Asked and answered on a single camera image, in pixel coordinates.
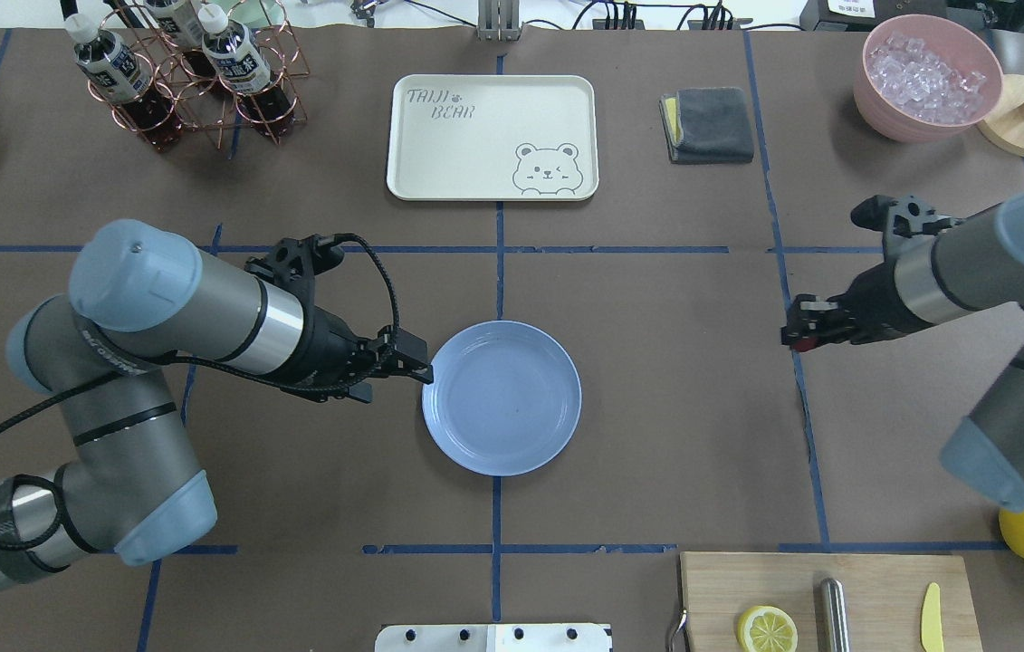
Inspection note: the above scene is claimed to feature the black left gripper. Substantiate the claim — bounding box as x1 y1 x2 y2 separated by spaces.
298 308 435 404

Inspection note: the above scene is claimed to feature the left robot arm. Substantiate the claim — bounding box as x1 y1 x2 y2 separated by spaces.
0 219 434 591

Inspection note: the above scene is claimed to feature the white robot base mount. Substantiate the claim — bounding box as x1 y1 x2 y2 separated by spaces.
374 622 614 651

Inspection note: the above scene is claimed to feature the pink bowl of ice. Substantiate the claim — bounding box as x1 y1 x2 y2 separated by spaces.
854 14 1002 143

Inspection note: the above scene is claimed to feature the copper wire bottle rack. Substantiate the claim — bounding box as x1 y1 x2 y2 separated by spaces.
89 1 311 153

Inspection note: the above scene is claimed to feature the steel cylindrical rod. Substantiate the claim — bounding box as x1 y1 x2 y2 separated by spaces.
818 577 852 651

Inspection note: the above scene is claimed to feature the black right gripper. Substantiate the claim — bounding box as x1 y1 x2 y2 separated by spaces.
780 267 902 349

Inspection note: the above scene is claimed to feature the bottle white cap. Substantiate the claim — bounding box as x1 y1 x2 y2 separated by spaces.
197 3 295 139
144 1 216 80
63 13 182 151

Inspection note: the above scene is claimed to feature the cream bear tray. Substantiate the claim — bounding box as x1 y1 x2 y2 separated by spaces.
385 74 599 202

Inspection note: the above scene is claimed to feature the bamboo cutting board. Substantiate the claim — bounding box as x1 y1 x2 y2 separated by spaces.
678 552 985 652

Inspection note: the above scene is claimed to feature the yellow plastic knife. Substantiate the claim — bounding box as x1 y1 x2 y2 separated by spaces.
920 582 945 652

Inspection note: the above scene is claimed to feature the half lemon slice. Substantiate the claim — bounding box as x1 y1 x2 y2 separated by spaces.
735 604 799 652

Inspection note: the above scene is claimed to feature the grey folded cloth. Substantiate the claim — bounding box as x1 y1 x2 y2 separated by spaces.
659 87 754 165

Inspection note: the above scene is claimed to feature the blue plastic plate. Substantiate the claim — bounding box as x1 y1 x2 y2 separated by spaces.
421 321 583 477

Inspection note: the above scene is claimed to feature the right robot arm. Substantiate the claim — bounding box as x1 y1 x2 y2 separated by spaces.
780 191 1024 512

